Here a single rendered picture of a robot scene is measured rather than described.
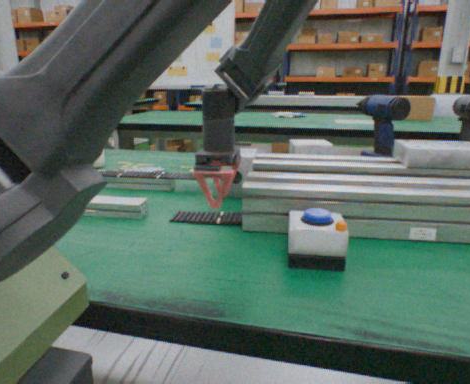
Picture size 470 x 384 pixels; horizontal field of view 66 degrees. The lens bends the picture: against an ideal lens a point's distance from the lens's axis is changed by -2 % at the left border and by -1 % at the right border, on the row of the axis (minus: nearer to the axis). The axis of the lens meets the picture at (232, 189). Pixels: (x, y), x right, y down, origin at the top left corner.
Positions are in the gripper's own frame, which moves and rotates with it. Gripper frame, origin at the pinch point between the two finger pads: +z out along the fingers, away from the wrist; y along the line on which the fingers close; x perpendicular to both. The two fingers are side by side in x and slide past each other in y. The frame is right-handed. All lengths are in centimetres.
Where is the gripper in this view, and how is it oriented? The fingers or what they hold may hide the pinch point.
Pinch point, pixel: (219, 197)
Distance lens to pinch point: 68.3
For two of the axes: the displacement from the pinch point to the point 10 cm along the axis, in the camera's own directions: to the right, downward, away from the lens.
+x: -9.9, -0.4, 1.4
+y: 1.5, -2.8, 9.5
